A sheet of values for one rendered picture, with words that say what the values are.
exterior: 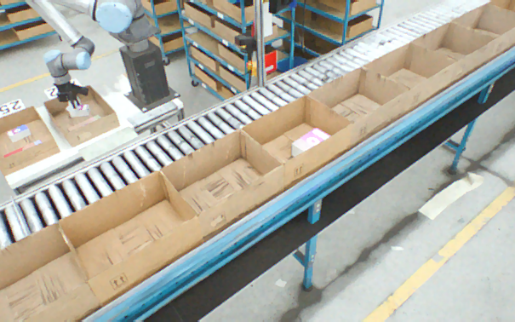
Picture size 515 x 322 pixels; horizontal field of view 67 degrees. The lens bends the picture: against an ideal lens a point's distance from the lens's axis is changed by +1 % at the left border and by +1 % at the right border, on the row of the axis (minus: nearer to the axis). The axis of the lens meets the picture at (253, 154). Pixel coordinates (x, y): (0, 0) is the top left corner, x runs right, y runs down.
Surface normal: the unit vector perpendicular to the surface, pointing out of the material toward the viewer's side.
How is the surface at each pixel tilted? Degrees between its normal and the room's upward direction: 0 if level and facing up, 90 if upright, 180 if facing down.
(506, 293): 0
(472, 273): 0
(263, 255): 0
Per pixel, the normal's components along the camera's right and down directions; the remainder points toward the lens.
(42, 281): -0.02, -0.75
